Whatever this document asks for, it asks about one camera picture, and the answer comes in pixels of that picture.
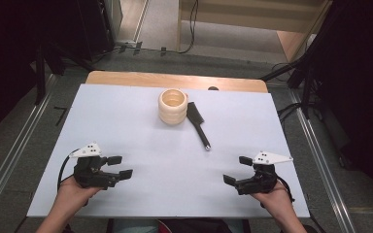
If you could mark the black comb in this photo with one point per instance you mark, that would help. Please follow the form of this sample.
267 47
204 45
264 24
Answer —
196 118

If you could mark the dark cabinet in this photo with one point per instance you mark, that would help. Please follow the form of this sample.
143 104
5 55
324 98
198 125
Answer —
94 26

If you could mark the light wooden furniture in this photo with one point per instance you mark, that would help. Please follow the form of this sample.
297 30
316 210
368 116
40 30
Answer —
239 13

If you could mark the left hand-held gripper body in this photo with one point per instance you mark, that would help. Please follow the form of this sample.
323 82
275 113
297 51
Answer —
89 170

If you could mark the metal floor rail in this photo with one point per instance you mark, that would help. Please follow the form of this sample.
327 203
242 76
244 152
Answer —
16 149
323 168

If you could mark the cream ribbed cup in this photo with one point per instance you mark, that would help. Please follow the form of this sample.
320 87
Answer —
172 110

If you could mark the white board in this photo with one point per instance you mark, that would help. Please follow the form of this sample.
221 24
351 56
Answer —
162 181

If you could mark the black metal stand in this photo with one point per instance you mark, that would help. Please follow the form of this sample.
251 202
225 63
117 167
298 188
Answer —
304 68
45 64

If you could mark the person's right hand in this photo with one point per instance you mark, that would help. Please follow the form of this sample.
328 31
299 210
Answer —
275 200

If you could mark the person's left hand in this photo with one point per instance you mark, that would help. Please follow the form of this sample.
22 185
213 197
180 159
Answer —
73 195

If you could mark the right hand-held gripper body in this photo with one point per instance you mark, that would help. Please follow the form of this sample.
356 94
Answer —
260 181

